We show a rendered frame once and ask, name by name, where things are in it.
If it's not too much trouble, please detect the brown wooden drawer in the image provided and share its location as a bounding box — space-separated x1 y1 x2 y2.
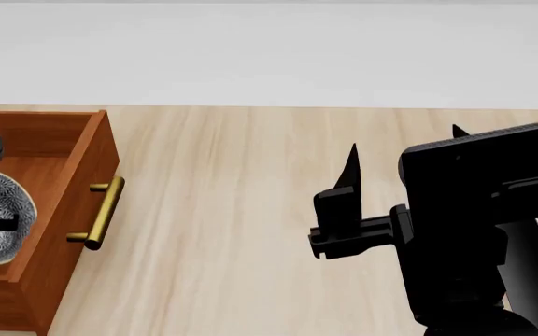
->
0 109 120 333

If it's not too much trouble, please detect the black flat panel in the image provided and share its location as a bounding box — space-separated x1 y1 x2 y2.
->
500 216 538 332

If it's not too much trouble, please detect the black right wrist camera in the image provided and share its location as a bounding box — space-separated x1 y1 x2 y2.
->
398 122 538 190

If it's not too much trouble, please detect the brass drawer handle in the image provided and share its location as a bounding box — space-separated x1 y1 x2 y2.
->
66 175 126 252

